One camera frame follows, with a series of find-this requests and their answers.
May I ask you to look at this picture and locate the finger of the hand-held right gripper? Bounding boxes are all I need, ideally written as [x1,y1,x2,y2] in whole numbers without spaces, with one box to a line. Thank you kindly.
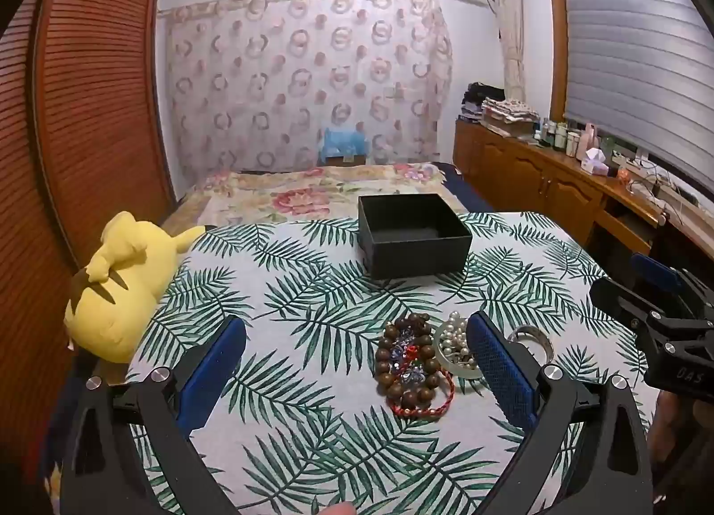
[589,276,666,333]
[630,253,693,294]

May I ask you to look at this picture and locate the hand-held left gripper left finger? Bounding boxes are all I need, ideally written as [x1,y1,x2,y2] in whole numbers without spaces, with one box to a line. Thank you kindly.
[58,316,249,515]

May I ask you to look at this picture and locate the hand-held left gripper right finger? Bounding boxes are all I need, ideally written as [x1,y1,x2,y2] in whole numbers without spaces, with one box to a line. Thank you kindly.
[465,311,655,515]

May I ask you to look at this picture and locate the silver bangle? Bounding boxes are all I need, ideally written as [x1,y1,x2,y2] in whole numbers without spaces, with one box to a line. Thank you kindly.
[506,325,554,368]

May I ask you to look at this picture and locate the pale green jade bangle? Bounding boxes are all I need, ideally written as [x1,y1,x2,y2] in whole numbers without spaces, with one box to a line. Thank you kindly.
[432,320,486,381]

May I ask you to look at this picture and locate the white pearl necklace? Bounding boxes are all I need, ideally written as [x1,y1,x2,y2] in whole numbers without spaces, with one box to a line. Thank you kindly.
[438,311,481,371]

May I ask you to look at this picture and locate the red string bracelet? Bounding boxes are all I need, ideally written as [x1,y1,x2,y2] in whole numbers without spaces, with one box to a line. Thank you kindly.
[389,370,455,422]

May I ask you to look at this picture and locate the crystal bead bracelet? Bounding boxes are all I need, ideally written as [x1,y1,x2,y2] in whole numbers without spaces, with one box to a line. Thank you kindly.
[390,325,432,387]

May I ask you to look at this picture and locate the wooden bead bracelet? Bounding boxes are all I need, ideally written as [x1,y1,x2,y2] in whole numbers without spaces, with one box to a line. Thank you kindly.
[375,313,441,411]

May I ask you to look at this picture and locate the black cardboard box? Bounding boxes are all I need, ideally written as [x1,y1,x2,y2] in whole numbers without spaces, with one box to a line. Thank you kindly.
[357,193,474,280]

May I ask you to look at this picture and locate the green leaf print tablecloth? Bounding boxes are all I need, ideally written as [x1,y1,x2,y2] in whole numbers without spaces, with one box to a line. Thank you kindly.
[125,211,659,515]

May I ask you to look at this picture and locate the yellow plush toy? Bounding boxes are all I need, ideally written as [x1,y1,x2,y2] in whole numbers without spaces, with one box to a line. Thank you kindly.
[63,211,207,364]

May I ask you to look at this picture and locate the pink white box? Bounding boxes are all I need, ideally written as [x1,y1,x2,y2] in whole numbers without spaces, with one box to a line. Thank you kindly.
[580,147,611,175]

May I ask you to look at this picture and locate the wooden cabinet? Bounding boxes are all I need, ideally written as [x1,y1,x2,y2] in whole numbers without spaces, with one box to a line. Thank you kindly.
[453,118,670,270]

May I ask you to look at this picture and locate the row of cosmetic bottles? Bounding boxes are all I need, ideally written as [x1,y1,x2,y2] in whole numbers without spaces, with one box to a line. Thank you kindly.
[532,119,617,164]

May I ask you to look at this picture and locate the dark blue bedsheet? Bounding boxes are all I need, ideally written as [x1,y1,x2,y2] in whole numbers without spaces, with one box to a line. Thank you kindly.
[435,161,497,215]

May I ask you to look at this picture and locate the floral bed blanket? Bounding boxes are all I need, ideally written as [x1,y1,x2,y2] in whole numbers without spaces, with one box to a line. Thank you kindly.
[162,162,464,228]

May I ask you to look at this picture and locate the stack of folded clothes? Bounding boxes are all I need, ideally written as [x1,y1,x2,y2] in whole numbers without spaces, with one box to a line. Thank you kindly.
[460,81,541,137]

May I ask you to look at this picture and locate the grey window blind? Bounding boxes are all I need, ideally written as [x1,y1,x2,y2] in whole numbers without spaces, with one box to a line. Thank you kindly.
[558,0,714,181]

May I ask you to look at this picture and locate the white tied curtain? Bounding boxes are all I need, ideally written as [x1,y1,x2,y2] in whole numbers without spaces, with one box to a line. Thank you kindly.
[488,0,528,103]

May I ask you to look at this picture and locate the circle pattern curtain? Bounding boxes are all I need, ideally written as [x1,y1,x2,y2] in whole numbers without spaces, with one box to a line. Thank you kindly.
[158,0,454,198]

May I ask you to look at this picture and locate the wooden louvered wardrobe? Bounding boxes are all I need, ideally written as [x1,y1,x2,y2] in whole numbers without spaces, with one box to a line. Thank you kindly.
[0,0,178,494]

